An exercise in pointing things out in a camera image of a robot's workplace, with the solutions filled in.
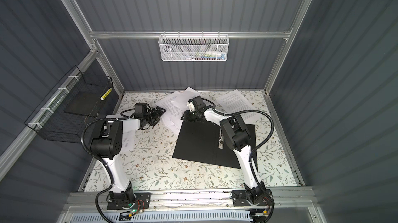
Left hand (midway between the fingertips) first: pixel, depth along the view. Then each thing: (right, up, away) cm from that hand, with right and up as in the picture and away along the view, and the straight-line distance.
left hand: (163, 113), depth 102 cm
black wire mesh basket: (-39, 0, -32) cm, 50 cm away
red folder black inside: (+26, -17, -9) cm, 32 cm away
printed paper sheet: (+50, +8, +13) cm, 52 cm away
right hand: (+14, -4, -2) cm, 15 cm away
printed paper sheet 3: (+5, -5, 0) cm, 8 cm away
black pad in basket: (-35, +7, -24) cm, 43 cm away
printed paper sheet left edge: (-34, -2, +4) cm, 34 cm away
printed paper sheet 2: (+9, +5, +10) cm, 14 cm away
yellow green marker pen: (-26, +11, -21) cm, 35 cm away
